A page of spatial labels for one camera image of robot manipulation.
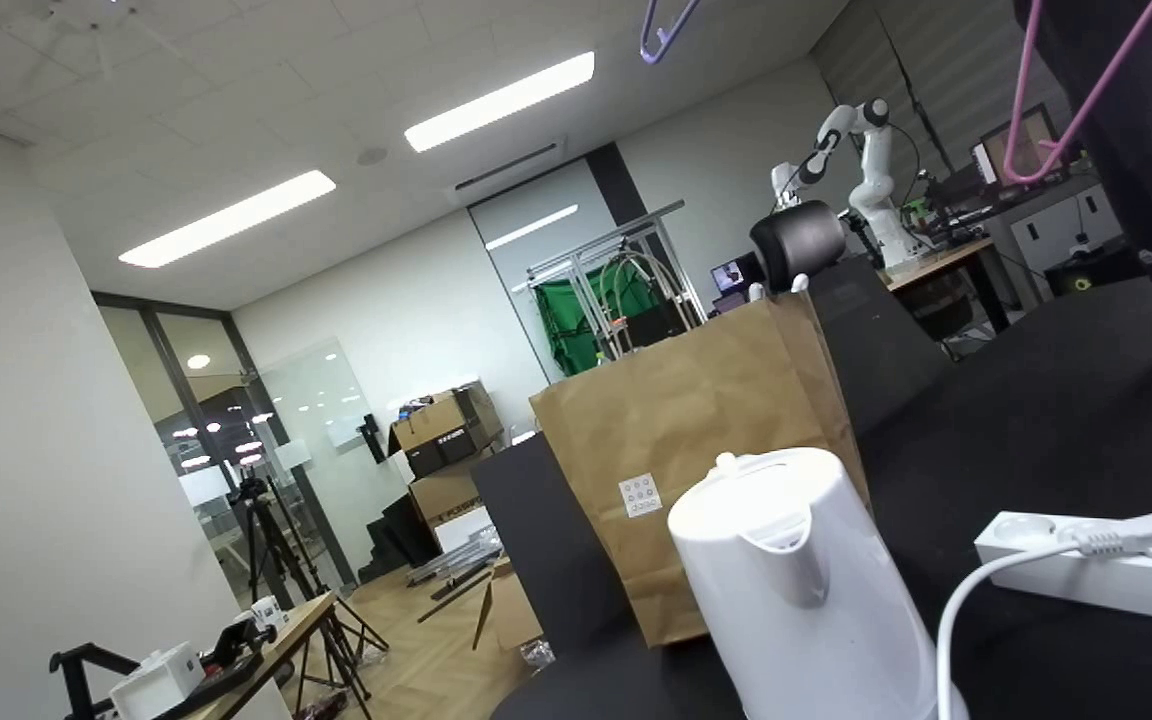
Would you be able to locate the brown paper bag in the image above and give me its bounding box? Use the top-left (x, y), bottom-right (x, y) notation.
top-left (528, 293), bottom-right (870, 652)

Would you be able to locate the white electric kettle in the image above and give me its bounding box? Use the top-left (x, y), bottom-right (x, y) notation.
top-left (662, 443), bottom-right (973, 720)

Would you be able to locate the long ceiling light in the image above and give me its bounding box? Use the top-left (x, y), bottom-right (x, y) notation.
top-left (401, 46), bottom-right (600, 154)
top-left (115, 167), bottom-right (338, 270)

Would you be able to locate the black mesh office chair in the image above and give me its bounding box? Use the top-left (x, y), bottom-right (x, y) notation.
top-left (746, 194), bottom-right (951, 437)

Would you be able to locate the black camera tripod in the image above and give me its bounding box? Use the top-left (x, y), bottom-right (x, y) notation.
top-left (221, 465), bottom-right (391, 720)

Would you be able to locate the wooden background desk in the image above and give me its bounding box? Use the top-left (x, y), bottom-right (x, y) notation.
top-left (880, 231), bottom-right (1008, 334)

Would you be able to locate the black board panel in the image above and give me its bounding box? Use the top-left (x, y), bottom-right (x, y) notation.
top-left (473, 431), bottom-right (630, 663)

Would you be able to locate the stacked cardboard box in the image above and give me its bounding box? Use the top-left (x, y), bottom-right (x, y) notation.
top-left (408, 455), bottom-right (487, 526)

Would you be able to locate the white power strip with cable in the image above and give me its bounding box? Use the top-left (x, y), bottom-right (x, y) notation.
top-left (933, 516), bottom-right (1152, 720)

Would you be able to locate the wooden side table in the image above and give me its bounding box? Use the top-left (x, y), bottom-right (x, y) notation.
top-left (188, 591), bottom-right (338, 720)

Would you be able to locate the black cloth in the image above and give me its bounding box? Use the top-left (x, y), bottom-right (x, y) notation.
top-left (1013, 0), bottom-right (1152, 334)

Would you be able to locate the small white box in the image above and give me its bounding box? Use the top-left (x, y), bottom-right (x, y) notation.
top-left (106, 639), bottom-right (207, 720)

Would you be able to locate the purple clothes hanger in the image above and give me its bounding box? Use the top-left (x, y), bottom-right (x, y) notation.
top-left (635, 0), bottom-right (704, 67)

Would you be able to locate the open cardboard box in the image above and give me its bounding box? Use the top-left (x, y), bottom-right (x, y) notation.
top-left (386, 375), bottom-right (513, 481)

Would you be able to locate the green cloth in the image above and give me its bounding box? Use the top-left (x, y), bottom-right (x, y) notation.
top-left (530, 255), bottom-right (669, 375)

